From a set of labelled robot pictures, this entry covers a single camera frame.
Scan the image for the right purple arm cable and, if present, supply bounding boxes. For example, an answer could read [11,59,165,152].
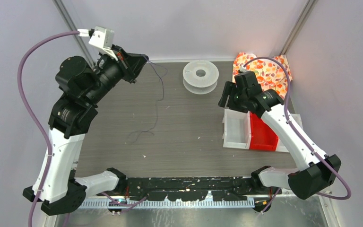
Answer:
[240,56,352,215]

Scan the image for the red plastic bin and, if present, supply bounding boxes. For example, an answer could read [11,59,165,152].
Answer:
[249,112,279,152]

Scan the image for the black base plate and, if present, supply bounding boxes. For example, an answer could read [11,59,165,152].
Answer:
[96,176,282,202]

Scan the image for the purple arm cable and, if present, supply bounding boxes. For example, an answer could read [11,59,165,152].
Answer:
[240,56,352,215]
[17,30,149,227]

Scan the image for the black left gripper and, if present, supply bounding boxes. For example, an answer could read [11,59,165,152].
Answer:
[86,44,149,105]

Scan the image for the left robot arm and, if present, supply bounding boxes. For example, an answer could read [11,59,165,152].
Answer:
[23,52,148,216]

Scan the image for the white plastic spool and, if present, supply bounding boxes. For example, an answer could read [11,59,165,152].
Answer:
[182,60,219,95]

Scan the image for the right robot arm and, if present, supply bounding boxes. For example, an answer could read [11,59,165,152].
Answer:
[218,71,342,200]

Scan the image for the white bin on right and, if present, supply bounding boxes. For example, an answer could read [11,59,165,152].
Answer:
[276,113,304,154]

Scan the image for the white plastic bin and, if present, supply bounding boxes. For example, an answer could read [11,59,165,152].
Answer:
[222,109,251,149]

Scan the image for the thin purple wire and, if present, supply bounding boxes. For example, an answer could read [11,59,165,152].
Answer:
[126,56,169,145]

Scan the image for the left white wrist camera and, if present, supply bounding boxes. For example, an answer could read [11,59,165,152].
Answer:
[77,26,118,61]

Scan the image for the white slotted cable duct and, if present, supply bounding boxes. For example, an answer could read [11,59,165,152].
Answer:
[79,198,255,209]

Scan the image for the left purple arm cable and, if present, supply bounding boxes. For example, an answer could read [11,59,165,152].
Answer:
[17,30,149,227]

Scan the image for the orange floral cloth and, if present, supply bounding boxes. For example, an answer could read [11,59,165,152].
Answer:
[232,52,288,99]

